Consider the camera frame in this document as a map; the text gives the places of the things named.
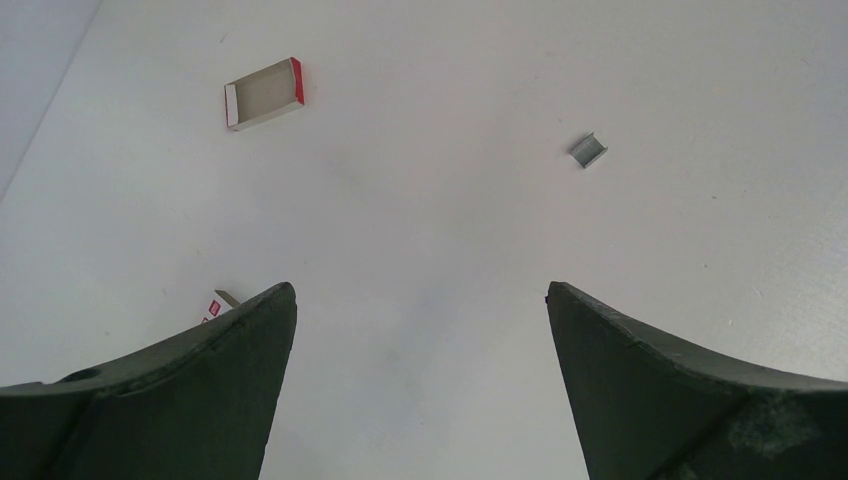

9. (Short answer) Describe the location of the open red staple box tray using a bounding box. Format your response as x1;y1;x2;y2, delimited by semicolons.
224;57;306;131

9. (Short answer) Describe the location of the red staple box sleeve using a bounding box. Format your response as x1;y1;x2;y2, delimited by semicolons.
200;289;241;323

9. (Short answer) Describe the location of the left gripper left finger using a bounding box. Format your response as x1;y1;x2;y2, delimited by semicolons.
1;282;297;479

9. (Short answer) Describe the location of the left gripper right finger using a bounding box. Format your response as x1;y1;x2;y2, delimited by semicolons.
546;282;847;479

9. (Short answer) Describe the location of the silver staple strip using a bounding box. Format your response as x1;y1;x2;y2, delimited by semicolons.
569;132;608;169

